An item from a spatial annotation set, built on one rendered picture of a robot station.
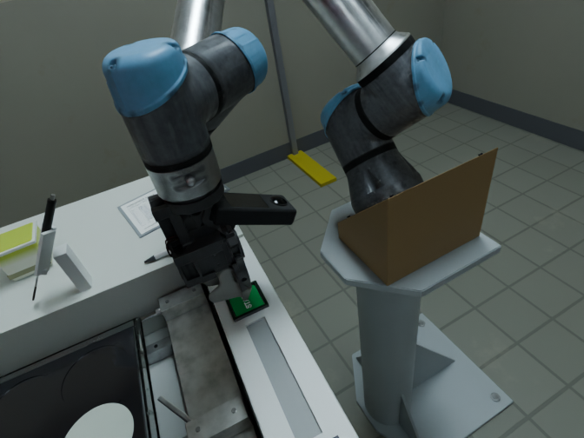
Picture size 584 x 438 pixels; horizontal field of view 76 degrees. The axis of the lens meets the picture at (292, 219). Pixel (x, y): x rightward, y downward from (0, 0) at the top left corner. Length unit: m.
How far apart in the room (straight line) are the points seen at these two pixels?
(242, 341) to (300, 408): 0.12
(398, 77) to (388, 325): 0.58
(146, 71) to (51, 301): 0.50
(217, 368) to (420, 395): 1.03
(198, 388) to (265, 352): 0.14
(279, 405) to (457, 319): 1.34
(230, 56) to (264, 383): 0.39
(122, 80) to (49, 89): 2.02
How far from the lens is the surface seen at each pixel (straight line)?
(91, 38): 2.34
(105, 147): 2.48
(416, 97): 0.69
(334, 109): 0.77
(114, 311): 0.76
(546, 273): 2.04
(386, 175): 0.74
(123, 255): 0.77
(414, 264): 0.78
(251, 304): 0.58
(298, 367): 0.52
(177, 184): 0.41
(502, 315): 1.82
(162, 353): 0.75
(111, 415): 0.65
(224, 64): 0.43
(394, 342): 1.05
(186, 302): 0.71
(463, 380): 1.61
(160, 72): 0.37
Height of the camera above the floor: 1.41
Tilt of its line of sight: 39 degrees down
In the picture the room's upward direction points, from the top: 11 degrees counter-clockwise
